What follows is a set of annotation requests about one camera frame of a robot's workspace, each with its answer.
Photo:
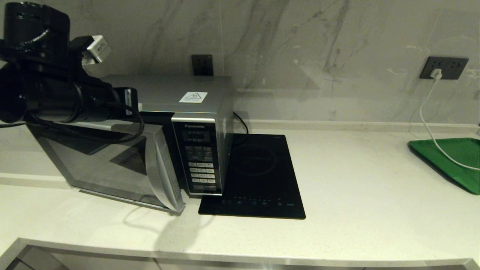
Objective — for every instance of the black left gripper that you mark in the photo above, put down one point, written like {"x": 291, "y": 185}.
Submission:
{"x": 101, "y": 101}

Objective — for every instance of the silver Panasonic microwave oven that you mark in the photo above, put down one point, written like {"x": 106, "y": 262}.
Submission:
{"x": 168, "y": 90}

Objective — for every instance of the silver black microwave door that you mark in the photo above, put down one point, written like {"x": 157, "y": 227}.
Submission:
{"x": 112, "y": 165}

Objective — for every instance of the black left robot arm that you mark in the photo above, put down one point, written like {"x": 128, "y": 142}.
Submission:
{"x": 37, "y": 86}

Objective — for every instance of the black microwave control panel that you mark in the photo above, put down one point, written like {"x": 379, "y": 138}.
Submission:
{"x": 198, "y": 153}

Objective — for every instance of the white warning sticker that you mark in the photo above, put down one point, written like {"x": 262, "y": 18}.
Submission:
{"x": 193, "y": 97}

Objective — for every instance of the black induction cooktop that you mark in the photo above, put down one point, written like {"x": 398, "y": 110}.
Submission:
{"x": 262, "y": 168}

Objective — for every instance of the grey base cabinet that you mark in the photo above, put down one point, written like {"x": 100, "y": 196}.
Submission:
{"x": 93, "y": 264}

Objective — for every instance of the white power plug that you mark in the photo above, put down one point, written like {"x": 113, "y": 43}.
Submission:
{"x": 436, "y": 74}

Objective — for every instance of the green plastic tray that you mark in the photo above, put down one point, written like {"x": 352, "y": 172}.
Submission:
{"x": 465, "y": 150}

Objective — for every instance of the small black wall socket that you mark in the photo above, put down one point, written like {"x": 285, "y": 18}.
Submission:
{"x": 202, "y": 65}

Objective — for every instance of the wide black wall socket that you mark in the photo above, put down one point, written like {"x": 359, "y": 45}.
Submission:
{"x": 454, "y": 68}

